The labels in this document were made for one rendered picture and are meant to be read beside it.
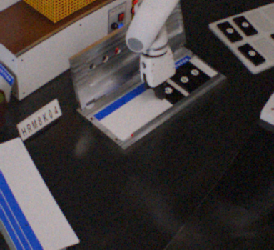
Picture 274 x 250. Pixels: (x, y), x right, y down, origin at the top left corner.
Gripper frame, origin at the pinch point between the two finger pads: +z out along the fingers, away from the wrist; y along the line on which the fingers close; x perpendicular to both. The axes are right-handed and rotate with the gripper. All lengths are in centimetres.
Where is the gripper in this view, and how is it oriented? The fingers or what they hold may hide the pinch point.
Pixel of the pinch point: (160, 91)
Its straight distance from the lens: 244.5
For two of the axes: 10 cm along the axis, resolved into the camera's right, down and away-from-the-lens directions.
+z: 1.1, 7.8, 6.2
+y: 7.2, -4.9, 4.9
